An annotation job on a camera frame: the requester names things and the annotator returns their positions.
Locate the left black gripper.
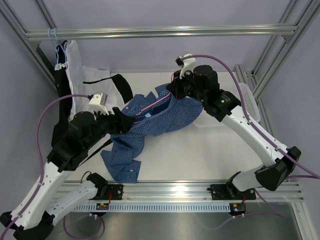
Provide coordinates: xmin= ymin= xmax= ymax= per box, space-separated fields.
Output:
xmin=83 ymin=106 xmax=136 ymax=150

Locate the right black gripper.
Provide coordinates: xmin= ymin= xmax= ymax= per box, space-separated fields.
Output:
xmin=167 ymin=68 xmax=207 ymax=104

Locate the blue plaid shirt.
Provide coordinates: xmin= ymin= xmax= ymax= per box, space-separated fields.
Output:
xmin=100 ymin=84 xmax=203 ymax=184

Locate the pink wire hanger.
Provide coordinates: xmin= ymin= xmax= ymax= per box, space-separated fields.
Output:
xmin=127 ymin=91 xmax=172 ymax=125

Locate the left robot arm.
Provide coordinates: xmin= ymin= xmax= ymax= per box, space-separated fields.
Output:
xmin=0 ymin=107 xmax=135 ymax=240

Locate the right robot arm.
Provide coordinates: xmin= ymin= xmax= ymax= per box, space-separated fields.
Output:
xmin=166 ymin=65 xmax=301 ymax=199

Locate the white and black shirt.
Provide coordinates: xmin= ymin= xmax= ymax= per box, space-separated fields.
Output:
xmin=51 ymin=40 xmax=133 ymax=146

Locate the white plastic basket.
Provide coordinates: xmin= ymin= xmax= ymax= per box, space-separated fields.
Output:
xmin=194 ymin=82 xmax=261 ymax=129

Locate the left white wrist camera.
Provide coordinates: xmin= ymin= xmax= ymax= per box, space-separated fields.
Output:
xmin=88 ymin=92 xmax=114 ymax=115

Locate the right aluminium frame post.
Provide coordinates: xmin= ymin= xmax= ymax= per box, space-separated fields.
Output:
xmin=234 ymin=0 xmax=320 ymax=134

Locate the aluminium frame post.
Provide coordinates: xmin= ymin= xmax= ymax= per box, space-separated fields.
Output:
xmin=0 ymin=0 xmax=57 ymax=91
xmin=234 ymin=0 xmax=320 ymax=134

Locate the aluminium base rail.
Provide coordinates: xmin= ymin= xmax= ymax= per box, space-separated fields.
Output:
xmin=122 ymin=181 xmax=304 ymax=203

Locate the blue wire hanger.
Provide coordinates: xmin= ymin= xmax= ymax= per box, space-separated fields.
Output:
xmin=47 ymin=28 xmax=68 ymax=71

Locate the left aluminium frame post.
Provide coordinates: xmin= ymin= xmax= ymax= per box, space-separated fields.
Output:
xmin=0 ymin=0 xmax=57 ymax=91

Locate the white slotted cable duct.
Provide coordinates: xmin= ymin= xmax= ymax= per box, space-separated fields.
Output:
xmin=73 ymin=202 xmax=231 ymax=213

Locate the aluminium hanging rail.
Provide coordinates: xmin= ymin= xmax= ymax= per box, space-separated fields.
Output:
xmin=25 ymin=23 xmax=298 ymax=42

